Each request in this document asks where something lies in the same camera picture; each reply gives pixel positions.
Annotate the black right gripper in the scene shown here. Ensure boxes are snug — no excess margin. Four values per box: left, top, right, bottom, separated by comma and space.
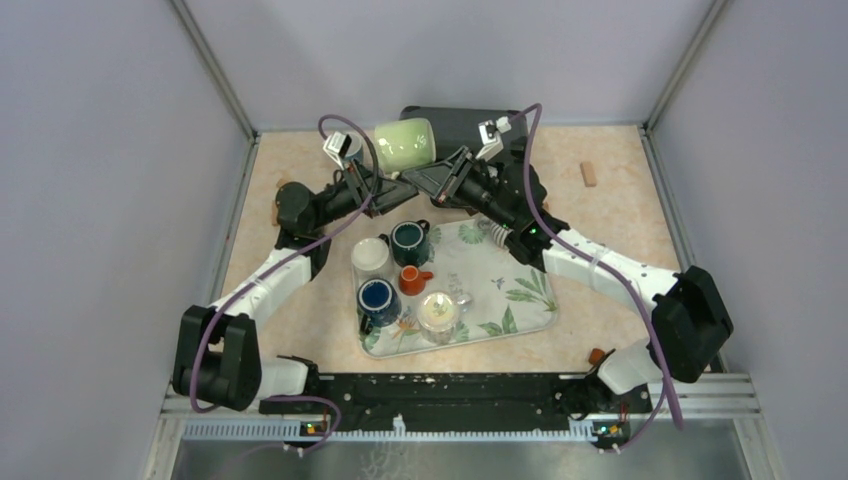
402, 147, 517, 233

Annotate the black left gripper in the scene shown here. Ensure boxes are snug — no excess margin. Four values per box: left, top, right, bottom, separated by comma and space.
310, 156, 419, 231

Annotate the light green mug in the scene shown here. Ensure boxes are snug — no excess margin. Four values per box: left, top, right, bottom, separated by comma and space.
374, 118, 436, 174

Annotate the light blue dotted mug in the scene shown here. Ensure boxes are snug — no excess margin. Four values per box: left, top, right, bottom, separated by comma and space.
343, 133, 365, 163

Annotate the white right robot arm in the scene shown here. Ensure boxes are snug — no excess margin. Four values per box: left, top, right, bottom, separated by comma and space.
399, 148, 733, 412

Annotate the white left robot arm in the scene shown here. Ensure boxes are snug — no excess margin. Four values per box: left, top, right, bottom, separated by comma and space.
171, 163, 418, 413

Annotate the dark teal mug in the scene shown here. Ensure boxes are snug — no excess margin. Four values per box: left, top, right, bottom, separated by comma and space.
389, 220, 430, 267

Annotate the white ribbed mug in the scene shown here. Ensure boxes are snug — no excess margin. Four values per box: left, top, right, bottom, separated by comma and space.
351, 237, 394, 281

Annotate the dark blue mug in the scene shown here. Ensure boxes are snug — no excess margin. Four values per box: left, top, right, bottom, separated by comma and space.
356, 278, 402, 335

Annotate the dark green carrying case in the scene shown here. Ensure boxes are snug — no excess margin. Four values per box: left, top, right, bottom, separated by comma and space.
398, 105, 529, 163

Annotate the grey striped ribbed cup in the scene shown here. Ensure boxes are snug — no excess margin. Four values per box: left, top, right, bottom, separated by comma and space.
489, 222, 512, 250

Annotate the small orange cup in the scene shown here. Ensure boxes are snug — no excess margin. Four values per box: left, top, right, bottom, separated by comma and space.
398, 265, 434, 297

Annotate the floral white serving tray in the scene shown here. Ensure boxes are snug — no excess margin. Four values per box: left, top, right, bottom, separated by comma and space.
358, 218, 559, 359

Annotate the wooden block right rear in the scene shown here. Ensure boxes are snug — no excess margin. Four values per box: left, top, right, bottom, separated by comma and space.
580, 161, 598, 188

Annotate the small red-brown block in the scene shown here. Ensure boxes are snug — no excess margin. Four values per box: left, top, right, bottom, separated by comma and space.
588, 348, 607, 366

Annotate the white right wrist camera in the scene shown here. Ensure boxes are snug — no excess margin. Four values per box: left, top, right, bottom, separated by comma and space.
475, 116, 512, 161

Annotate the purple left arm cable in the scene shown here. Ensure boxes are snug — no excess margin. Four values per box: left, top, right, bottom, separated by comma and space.
188, 114, 382, 458

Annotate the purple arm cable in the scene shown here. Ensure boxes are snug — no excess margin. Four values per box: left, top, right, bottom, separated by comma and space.
188, 114, 382, 458
506, 103, 685, 455

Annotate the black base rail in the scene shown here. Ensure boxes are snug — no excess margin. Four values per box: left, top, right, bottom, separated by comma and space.
258, 363, 653, 437

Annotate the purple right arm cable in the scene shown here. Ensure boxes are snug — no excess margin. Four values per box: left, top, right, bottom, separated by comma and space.
506, 103, 685, 455

